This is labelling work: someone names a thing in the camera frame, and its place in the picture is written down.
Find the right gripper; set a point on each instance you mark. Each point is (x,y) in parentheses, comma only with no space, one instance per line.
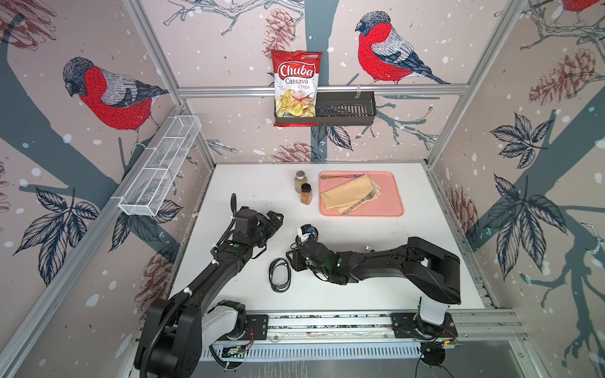
(295,257)

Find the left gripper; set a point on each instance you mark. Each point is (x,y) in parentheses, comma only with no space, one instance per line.
(270,227)

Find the clear pouch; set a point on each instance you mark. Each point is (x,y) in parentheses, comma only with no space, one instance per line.
(279,275)

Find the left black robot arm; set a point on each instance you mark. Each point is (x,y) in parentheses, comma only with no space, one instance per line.
(177,330)

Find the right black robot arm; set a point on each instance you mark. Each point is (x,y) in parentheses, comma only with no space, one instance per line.
(432,269)

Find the orange pepper spice jar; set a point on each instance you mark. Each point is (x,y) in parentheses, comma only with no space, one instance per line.
(306,194)

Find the shichimi spice jar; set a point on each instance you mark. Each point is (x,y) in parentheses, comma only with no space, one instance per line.
(299,180)

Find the yellow folded napkin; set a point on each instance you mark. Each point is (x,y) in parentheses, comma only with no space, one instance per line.
(343,196)

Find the pink tray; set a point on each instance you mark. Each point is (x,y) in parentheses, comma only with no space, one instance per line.
(387,204)

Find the Chuba cassava chips bag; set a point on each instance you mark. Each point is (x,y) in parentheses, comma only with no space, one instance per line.
(296,80)

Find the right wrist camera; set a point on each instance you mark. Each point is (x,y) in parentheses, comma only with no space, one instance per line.
(306,232)

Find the pink handled spoon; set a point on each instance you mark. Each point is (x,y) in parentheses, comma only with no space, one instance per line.
(342,176)

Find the pink handled fork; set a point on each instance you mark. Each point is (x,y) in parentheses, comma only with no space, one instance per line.
(359,203)

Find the white wire mesh shelf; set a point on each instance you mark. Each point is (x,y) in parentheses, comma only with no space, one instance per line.
(154,181)

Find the black wall basket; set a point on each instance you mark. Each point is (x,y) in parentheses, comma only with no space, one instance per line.
(337,109)

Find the aluminium frame rail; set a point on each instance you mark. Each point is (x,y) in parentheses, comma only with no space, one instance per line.
(247,91)

